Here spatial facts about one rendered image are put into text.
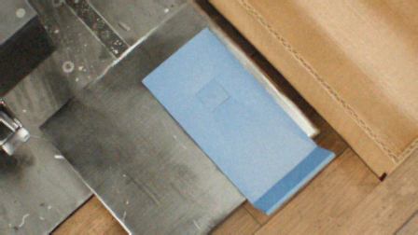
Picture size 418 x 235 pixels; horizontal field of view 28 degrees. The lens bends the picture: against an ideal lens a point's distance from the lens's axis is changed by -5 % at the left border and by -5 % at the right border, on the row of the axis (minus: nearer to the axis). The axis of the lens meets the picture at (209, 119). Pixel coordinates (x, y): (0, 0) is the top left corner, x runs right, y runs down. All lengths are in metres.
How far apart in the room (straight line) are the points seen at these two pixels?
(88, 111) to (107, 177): 0.06
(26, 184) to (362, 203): 0.28
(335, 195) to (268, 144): 0.07
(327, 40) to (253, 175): 0.14
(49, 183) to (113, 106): 0.09
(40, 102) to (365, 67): 0.28
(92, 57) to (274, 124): 0.17
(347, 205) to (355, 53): 0.13
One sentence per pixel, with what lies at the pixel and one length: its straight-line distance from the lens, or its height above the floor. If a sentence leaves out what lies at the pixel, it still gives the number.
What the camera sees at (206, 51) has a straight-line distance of 0.71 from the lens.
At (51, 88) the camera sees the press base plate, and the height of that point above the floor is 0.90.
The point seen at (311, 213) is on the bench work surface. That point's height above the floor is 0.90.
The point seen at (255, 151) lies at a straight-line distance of 0.68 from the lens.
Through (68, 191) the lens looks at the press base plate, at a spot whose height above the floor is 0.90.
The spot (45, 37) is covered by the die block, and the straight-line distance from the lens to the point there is 0.72.
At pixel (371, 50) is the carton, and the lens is 0.74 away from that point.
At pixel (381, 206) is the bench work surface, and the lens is 0.71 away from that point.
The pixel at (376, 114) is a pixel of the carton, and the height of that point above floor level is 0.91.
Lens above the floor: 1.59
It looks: 75 degrees down
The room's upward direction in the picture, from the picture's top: 8 degrees counter-clockwise
